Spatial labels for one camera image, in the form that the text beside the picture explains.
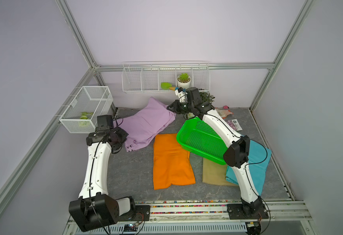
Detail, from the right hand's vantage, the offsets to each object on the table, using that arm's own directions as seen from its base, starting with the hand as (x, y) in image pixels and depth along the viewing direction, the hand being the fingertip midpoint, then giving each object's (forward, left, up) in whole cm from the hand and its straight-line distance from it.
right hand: (167, 106), depth 84 cm
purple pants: (-6, +16, -9) cm, 19 cm away
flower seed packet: (+8, -50, -28) cm, 58 cm away
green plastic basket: (-5, -20, -25) cm, 33 cm away
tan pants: (-30, -27, -25) cm, 48 cm away
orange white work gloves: (+19, -44, -27) cm, 55 cm away
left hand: (-17, +21, -6) cm, 28 cm away
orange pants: (-25, -2, -25) cm, 35 cm away
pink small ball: (+28, -47, -29) cm, 62 cm away
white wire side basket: (+4, +41, +2) cm, 41 cm away
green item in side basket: (-10, +42, +3) cm, 43 cm away
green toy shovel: (+22, +1, -2) cm, 22 cm away
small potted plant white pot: (+18, -10, +5) cm, 21 cm away
